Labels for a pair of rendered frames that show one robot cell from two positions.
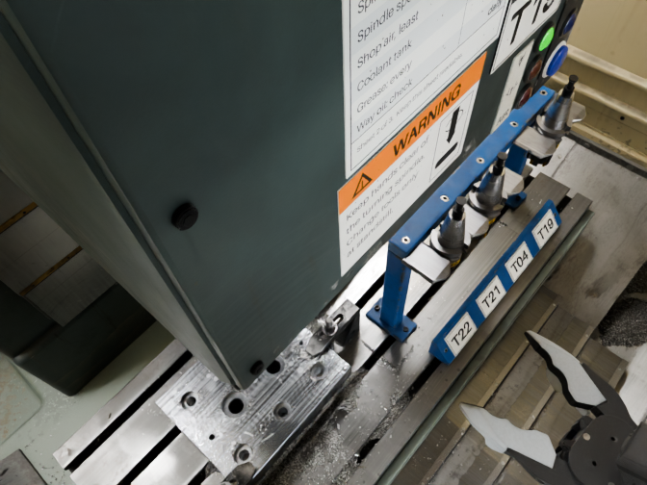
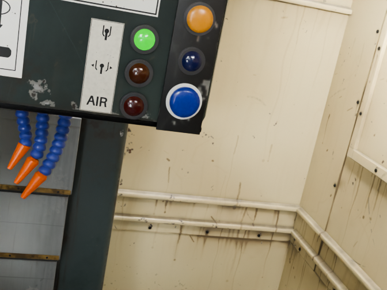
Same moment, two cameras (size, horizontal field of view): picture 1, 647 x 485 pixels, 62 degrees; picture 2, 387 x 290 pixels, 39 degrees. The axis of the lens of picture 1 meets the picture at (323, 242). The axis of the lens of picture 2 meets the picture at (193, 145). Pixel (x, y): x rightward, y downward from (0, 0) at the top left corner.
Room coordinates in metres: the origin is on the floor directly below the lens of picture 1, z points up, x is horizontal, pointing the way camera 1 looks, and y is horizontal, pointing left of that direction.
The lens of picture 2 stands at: (-0.05, -0.49, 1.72)
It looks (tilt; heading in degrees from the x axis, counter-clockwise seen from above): 16 degrees down; 28
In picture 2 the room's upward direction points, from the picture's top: 11 degrees clockwise
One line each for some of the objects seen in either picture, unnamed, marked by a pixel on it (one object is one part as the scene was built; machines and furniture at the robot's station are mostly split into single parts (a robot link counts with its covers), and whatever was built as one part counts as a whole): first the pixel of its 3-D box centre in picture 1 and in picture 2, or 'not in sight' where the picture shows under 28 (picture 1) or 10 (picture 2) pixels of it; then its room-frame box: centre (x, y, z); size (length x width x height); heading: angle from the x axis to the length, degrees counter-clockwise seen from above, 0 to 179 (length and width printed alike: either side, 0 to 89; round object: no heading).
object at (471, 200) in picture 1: (486, 199); not in sight; (0.52, -0.29, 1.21); 0.06 x 0.06 x 0.03
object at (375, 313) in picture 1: (395, 289); not in sight; (0.45, -0.13, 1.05); 0.10 x 0.05 x 0.30; 44
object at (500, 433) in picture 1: (501, 439); not in sight; (0.10, -0.15, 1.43); 0.09 x 0.03 x 0.06; 63
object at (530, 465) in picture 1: (556, 460); not in sight; (0.07, -0.19, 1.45); 0.09 x 0.05 x 0.02; 63
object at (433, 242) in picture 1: (449, 242); not in sight; (0.45, -0.21, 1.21); 0.06 x 0.06 x 0.03
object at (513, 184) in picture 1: (504, 180); not in sight; (0.56, -0.33, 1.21); 0.07 x 0.05 x 0.01; 44
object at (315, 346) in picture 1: (332, 332); not in sight; (0.40, 0.00, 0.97); 0.13 x 0.03 x 0.15; 134
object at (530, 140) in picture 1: (536, 143); not in sight; (0.64, -0.40, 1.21); 0.07 x 0.05 x 0.01; 44
